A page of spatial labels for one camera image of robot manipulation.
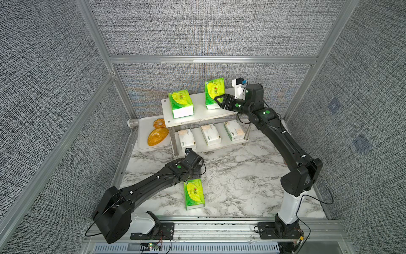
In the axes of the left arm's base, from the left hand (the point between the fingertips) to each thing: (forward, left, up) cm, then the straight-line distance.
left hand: (197, 169), depth 83 cm
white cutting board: (+43, +38, -10) cm, 58 cm away
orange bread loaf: (+29, +27, -6) cm, 40 cm away
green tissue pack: (-12, +2, -3) cm, 12 cm away
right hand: (+22, -11, +31) cm, 40 cm away
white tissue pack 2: (+23, -9, 0) cm, 25 cm away
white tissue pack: (+20, +6, +1) cm, 21 cm away
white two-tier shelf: (+15, -3, +23) cm, 28 cm away
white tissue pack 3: (+25, -24, +2) cm, 35 cm away
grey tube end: (+43, +47, -8) cm, 64 cm away
